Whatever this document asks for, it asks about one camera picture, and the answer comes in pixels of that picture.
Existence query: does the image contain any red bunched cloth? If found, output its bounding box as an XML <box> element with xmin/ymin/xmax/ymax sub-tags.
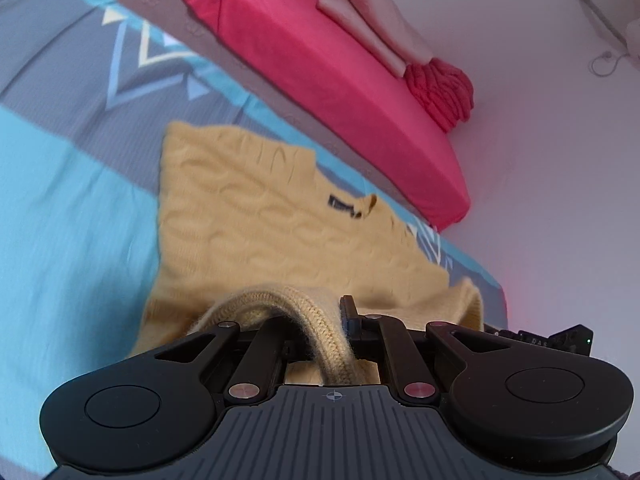
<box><xmin>403</xmin><ymin>57</ymin><xmax>475</xmax><ymax>134</ymax></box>

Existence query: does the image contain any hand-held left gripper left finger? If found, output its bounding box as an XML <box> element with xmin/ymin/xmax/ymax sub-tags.
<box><xmin>154</xmin><ymin>320</ymin><xmax>292</xmax><ymax>406</ymax></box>

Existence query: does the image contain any red mattress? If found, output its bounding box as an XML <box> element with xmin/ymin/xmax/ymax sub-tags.
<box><xmin>159</xmin><ymin>0</ymin><xmax>472</xmax><ymax>234</ymax></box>

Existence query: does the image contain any blue grey patterned blanket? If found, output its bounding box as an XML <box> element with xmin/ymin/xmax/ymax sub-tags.
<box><xmin>0</xmin><ymin>0</ymin><xmax>508</xmax><ymax>471</ymax></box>

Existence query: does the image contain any white cord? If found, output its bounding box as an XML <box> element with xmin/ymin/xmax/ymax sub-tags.
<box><xmin>589</xmin><ymin>40</ymin><xmax>632</xmax><ymax>79</ymax></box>

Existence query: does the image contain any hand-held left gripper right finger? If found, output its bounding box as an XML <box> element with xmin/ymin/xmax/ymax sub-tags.
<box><xmin>339</xmin><ymin>295</ymin><xmax>502</xmax><ymax>406</ymax></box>

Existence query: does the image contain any yellow cable-knit cardigan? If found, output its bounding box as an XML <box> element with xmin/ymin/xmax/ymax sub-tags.
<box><xmin>127</xmin><ymin>121</ymin><xmax>485</xmax><ymax>387</ymax></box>

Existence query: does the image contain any white wall rod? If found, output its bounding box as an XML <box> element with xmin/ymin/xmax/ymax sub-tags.
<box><xmin>575</xmin><ymin>0</ymin><xmax>640</xmax><ymax>59</ymax></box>

